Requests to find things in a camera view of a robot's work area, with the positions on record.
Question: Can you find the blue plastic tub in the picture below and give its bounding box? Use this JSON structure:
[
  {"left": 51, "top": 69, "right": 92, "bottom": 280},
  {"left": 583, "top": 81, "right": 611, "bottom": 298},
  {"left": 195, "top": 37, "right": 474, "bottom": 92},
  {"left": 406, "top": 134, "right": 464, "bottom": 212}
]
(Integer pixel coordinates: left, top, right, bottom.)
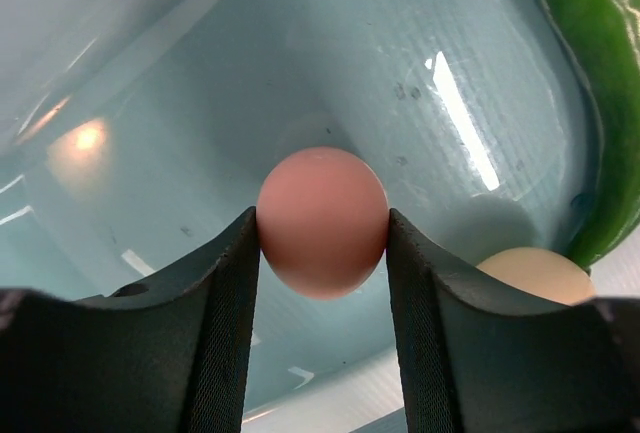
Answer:
[{"left": 1, "top": 0, "right": 601, "bottom": 432}]

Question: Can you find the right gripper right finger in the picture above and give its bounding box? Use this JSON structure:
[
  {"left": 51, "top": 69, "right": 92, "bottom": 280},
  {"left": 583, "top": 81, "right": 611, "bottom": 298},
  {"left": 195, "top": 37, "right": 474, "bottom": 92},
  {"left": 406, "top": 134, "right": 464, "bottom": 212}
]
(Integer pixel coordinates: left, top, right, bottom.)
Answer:
[{"left": 387, "top": 210, "right": 639, "bottom": 432}]

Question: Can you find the white egg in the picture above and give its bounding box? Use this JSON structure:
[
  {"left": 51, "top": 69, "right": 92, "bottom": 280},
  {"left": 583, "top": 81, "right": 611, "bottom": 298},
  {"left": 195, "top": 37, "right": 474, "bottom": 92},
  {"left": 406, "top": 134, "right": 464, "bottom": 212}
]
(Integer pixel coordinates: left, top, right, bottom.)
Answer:
[{"left": 477, "top": 247, "right": 596, "bottom": 305}]

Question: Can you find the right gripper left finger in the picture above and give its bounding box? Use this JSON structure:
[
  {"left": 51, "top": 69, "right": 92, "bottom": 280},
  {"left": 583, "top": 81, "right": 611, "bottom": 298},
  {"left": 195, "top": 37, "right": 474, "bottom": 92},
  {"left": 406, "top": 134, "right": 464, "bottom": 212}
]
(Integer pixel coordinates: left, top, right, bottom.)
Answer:
[{"left": 1, "top": 208, "right": 260, "bottom": 432}]

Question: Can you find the green cucumber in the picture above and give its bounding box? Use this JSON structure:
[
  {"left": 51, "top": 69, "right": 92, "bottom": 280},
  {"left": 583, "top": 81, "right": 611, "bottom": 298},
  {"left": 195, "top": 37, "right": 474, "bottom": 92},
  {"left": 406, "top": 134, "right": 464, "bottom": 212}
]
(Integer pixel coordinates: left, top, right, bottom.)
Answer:
[{"left": 540, "top": 0, "right": 639, "bottom": 267}]

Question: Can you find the brown egg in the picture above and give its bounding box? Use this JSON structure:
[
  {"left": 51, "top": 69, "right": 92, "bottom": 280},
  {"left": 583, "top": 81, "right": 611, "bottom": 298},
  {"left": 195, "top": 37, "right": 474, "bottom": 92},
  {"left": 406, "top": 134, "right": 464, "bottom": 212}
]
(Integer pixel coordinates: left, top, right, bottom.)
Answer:
[{"left": 256, "top": 147, "right": 390, "bottom": 300}]

